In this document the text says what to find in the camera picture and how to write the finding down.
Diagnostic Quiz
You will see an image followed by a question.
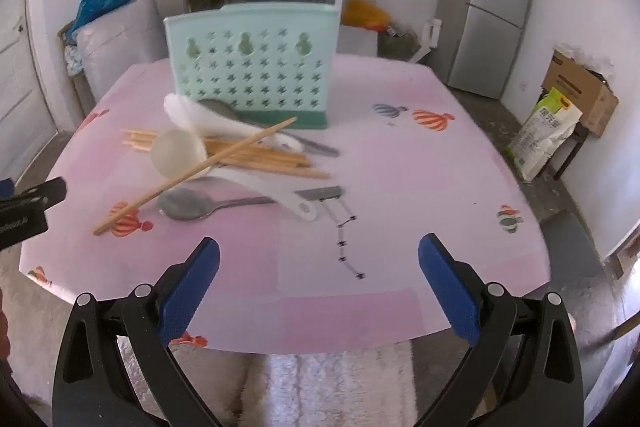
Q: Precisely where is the blue plastic bag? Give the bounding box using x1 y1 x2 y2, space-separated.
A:
66 0 131 42

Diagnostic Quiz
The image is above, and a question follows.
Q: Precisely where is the steel spoon front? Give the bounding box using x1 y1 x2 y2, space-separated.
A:
157 188 273 222

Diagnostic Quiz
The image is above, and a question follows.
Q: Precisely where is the cardboard box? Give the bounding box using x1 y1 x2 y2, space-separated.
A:
541 51 620 138

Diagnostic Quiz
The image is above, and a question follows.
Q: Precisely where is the white door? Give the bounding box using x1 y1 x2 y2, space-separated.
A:
0 0 56 180

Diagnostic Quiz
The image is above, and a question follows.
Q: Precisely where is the large wrapped white bundle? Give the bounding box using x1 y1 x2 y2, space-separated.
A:
76 0 168 102

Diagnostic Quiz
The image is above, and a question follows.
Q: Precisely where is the pink balloon tablecloth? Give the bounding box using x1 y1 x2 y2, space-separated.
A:
20 55 550 355

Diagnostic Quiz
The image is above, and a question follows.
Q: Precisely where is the white rice bag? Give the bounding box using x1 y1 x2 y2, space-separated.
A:
506 88 582 183

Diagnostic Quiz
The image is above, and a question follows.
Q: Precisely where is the wooden chopstick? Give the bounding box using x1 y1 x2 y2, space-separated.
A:
122 129 311 168
120 141 331 181

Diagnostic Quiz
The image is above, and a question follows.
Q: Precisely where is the wooden chopstick across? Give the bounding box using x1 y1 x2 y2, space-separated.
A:
92 117 297 236

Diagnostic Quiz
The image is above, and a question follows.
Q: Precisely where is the silver refrigerator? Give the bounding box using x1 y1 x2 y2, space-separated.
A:
428 0 532 100

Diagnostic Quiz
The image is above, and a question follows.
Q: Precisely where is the white step stool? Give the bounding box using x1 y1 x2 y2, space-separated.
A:
409 18 442 64

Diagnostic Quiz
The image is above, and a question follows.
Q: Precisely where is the white fluffy chair cushion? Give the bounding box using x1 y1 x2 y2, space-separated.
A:
170 343 418 426

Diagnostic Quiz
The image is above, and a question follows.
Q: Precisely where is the steel spoon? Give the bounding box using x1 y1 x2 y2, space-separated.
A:
157 188 273 222
198 97 342 158

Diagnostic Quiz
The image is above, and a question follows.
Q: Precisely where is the yellow bag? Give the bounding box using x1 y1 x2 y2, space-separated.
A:
341 0 392 32

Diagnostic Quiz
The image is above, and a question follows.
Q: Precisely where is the mint green utensil holder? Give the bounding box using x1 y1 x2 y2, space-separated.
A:
164 2 340 130

